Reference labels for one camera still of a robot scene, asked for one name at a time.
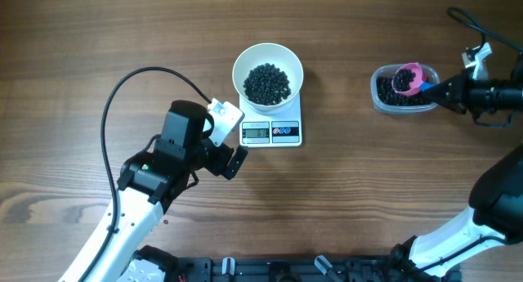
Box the white digital kitchen scale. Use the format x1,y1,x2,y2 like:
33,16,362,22
239,95,302,148

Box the pink scoop blue handle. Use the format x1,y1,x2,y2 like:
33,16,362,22
393,62,439,96

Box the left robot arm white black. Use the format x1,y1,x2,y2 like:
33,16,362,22
61,99,248,281

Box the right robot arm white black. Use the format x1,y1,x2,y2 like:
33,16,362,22
383,59,522,281

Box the white bowl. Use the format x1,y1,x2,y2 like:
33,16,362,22
232,43,304,111

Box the clear plastic container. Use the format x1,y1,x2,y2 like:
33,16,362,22
370,64,438,114

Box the black beans in bowl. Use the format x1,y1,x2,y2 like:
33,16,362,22
244,63,292,106

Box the black mounting rail base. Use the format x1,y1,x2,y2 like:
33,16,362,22
128,245,463,282

